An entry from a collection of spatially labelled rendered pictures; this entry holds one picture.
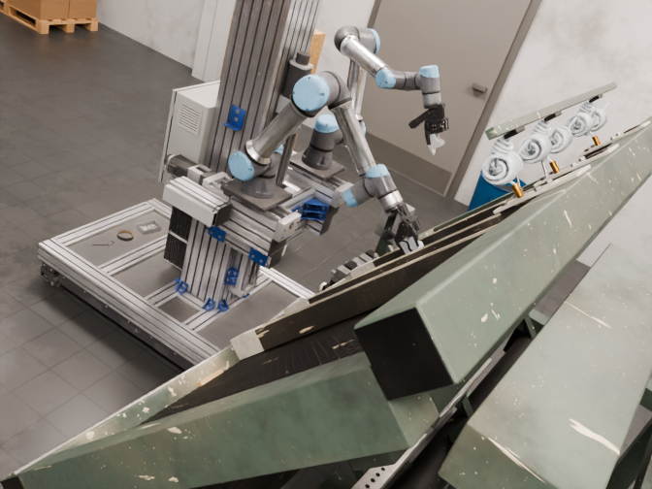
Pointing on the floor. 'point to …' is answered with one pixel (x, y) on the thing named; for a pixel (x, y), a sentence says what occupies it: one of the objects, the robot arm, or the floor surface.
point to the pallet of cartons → (53, 14)
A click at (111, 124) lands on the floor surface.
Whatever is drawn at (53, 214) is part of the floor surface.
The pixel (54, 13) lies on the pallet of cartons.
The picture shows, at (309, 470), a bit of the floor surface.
